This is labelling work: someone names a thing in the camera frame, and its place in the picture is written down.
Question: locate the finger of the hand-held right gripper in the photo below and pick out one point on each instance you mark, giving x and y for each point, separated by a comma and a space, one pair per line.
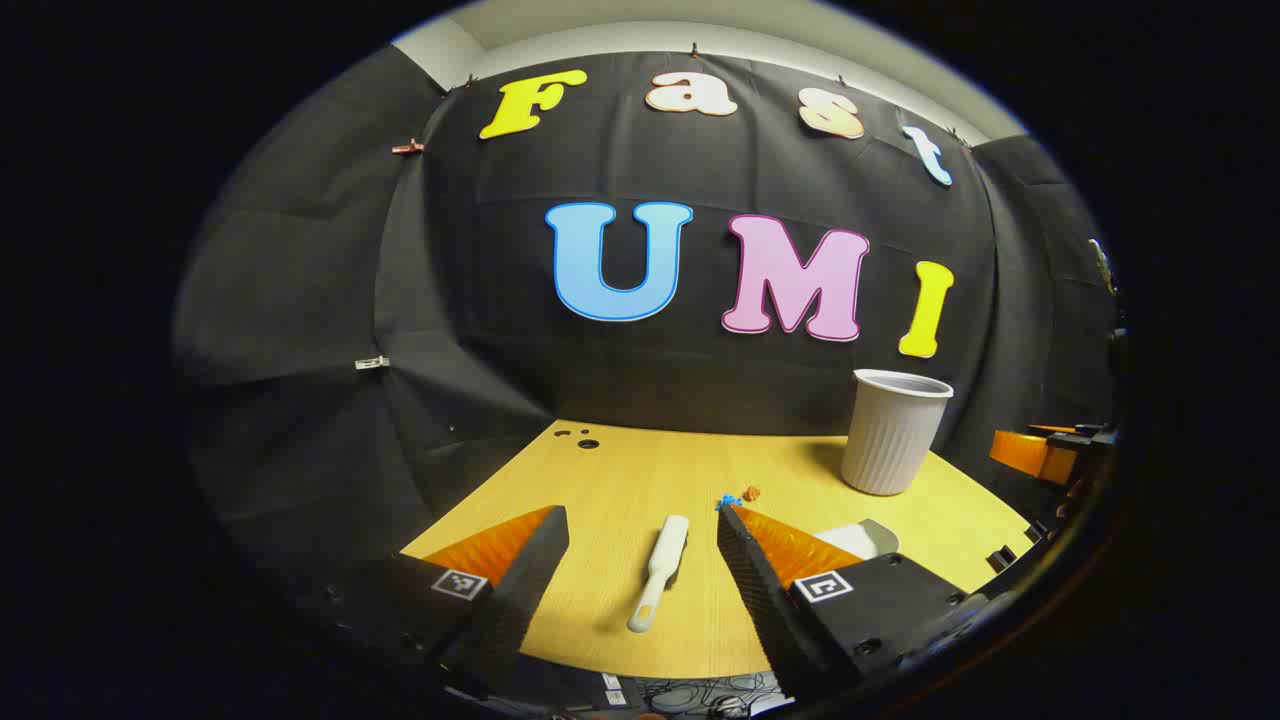
1030, 455

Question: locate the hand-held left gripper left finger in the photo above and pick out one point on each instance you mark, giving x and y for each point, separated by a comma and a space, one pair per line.
535, 565

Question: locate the small white broom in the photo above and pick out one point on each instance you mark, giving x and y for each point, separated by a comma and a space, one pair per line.
662, 565

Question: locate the black backdrop cloth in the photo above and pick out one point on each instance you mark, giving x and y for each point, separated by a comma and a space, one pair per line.
500, 330

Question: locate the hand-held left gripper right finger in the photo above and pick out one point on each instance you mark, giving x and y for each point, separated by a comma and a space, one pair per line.
750, 575

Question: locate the white ribbed garbage bin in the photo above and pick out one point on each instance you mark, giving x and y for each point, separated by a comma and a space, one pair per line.
890, 440

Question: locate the blue paper trash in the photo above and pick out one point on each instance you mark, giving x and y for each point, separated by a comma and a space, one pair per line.
727, 501

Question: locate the wooden desktop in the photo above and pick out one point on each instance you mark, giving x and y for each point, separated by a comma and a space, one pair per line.
640, 480

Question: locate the black desk edge clamp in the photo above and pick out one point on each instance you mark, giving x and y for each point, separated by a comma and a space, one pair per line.
1001, 559

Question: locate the silver metal clip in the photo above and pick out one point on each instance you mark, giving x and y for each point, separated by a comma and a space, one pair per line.
372, 363

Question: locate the red clip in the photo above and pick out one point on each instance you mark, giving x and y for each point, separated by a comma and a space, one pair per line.
407, 148

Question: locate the white dustpan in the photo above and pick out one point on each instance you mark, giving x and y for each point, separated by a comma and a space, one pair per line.
868, 538

